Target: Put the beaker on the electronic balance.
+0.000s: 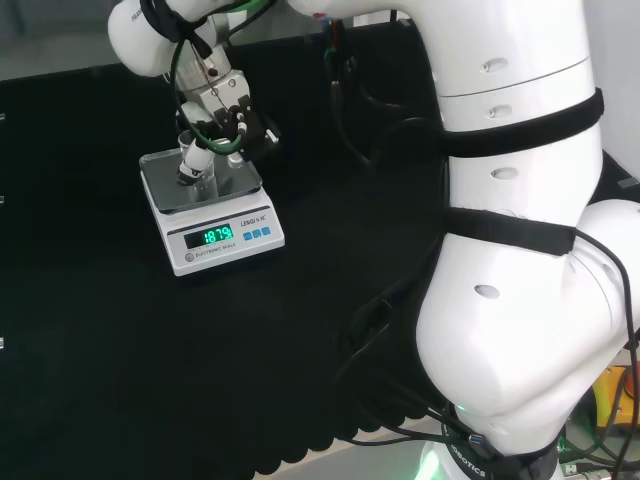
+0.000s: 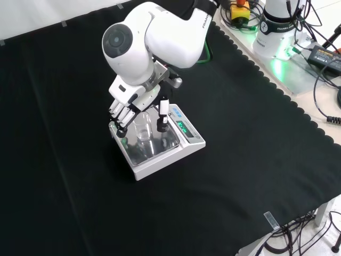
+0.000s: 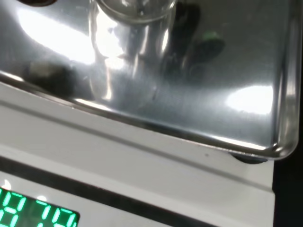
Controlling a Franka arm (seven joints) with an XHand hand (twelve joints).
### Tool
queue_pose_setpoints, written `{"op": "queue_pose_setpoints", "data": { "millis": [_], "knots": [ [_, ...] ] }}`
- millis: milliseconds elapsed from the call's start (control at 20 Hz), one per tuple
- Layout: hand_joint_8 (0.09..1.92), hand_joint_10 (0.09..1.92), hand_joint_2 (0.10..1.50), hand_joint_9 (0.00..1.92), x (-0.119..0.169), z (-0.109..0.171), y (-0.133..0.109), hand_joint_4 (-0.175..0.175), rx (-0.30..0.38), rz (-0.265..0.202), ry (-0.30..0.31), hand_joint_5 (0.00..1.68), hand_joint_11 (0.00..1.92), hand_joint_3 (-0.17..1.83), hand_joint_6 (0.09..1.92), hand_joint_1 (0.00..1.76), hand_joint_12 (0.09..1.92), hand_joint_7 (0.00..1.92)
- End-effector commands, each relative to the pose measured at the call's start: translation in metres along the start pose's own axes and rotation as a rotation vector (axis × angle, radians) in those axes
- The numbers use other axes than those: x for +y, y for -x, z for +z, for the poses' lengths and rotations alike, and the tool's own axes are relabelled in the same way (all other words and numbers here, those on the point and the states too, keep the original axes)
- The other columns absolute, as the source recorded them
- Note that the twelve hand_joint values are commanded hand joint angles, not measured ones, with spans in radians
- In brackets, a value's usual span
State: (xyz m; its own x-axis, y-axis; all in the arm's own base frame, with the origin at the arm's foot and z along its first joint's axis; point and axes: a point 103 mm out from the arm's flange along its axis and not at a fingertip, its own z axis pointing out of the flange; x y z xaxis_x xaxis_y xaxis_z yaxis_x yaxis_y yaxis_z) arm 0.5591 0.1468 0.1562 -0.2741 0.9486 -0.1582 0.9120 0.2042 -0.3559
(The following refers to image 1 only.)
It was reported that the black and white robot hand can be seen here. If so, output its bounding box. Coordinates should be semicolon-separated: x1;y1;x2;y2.
177;69;281;185

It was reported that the small clear glass beaker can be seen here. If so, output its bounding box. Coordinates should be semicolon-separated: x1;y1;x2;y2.
177;132;219;204

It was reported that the white electronic balance steel pan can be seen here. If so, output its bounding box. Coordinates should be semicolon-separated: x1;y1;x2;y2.
138;147;287;278

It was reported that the black bench cloth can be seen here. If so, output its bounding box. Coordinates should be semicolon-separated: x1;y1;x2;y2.
0;22;640;480

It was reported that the yellow stop button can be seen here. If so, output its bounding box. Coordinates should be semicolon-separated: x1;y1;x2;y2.
594;365;640;432

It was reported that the green cable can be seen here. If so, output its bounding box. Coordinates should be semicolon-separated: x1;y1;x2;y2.
187;0;275;156

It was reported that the thick black cable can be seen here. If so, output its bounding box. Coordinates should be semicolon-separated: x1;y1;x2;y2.
322;17;374;170

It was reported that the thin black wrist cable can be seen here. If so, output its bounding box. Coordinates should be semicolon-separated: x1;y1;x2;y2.
168;0;214;132

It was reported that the black looped cable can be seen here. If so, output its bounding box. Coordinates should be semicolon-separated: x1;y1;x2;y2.
352;54;451;169

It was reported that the black cable bundle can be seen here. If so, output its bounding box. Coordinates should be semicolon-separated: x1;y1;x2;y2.
333;279;466;451

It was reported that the long black arm cable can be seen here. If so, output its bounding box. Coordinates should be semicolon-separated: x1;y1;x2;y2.
574;229;640;480

